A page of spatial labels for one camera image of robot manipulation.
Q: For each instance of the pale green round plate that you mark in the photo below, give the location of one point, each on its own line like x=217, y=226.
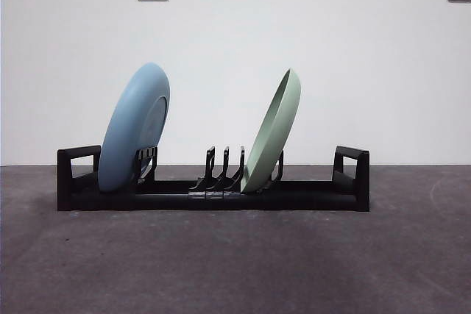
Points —
x=272, y=137

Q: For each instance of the blue round plate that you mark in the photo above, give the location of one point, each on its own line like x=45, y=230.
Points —
x=129, y=130

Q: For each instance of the black plastic plate rack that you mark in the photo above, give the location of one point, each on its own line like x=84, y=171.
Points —
x=312, y=200

